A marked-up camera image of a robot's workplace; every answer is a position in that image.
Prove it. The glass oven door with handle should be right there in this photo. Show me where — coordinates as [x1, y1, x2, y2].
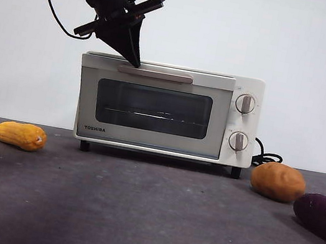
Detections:
[68, 50, 238, 163]

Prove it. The brown potato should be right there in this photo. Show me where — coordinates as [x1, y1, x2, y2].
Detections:
[247, 158, 310, 207]

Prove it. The beige round oven knob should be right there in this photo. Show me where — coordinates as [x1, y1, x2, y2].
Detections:
[233, 91, 258, 116]
[226, 129, 251, 153]

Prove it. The cream Toshiba toaster oven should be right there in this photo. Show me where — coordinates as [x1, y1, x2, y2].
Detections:
[65, 47, 267, 181]

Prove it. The yellow corn cob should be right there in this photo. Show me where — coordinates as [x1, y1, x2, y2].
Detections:
[0, 119, 49, 155]

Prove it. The metal wire oven rack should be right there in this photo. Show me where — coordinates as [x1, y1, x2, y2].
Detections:
[103, 102, 207, 129]

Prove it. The black oven power cable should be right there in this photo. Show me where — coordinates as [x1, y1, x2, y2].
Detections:
[250, 137, 286, 171]

